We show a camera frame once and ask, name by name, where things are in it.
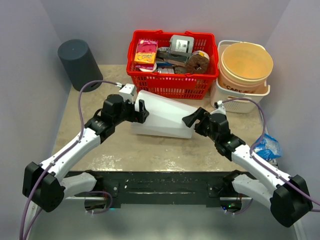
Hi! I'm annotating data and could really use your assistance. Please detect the white octagonal bin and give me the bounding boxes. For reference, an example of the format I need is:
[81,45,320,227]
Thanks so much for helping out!
[131,90,197,139]

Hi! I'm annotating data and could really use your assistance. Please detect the orange translucent bucket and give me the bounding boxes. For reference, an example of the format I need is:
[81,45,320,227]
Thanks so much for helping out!
[217,42,274,94]

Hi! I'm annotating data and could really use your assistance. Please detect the dark blue bucket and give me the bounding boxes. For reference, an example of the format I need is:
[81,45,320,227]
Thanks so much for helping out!
[57,39,103,92]

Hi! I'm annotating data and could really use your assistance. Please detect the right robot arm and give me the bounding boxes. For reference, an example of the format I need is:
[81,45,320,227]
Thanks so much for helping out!
[182,105,313,228]

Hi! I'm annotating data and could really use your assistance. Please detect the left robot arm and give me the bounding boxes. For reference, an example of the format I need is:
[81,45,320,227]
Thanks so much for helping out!
[22,94,149,213]

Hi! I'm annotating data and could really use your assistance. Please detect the red plastic shopping basket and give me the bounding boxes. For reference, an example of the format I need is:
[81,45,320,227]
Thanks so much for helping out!
[126,30,219,100]

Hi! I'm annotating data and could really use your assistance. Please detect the white perforated storage basket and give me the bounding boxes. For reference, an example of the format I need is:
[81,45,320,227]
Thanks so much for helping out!
[209,39,272,114]

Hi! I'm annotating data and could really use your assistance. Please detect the pink yellow snack box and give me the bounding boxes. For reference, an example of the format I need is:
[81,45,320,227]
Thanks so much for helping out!
[133,39,158,67]

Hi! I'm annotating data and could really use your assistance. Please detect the dark flat box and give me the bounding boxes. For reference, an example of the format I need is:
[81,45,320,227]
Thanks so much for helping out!
[155,51,188,67]

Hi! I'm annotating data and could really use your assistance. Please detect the blue plastic bag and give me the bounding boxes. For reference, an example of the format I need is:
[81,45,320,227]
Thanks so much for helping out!
[252,133,283,162]

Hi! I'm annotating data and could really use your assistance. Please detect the grey white device box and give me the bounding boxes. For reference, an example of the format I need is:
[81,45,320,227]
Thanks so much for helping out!
[169,34,195,56]

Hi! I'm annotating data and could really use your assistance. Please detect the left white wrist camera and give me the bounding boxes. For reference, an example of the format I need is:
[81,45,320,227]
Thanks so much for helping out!
[118,83,137,104]

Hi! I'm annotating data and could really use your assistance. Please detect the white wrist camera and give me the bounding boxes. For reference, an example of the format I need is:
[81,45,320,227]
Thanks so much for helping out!
[118,83,137,104]
[210,100,226,115]

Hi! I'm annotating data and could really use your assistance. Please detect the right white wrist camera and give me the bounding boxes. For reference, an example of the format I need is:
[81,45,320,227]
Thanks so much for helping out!
[210,100,226,115]

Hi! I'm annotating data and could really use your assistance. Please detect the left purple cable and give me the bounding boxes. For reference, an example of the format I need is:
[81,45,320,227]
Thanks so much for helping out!
[19,80,125,240]

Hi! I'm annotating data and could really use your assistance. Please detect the purple cable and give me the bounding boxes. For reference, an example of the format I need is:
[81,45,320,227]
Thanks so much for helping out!
[221,97,320,213]
[19,80,125,240]

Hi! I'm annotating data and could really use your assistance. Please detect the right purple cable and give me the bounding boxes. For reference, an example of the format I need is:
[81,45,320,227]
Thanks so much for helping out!
[221,97,320,213]

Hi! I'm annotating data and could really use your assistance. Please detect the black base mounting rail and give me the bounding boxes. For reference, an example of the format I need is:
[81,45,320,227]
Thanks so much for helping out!
[63,170,276,210]

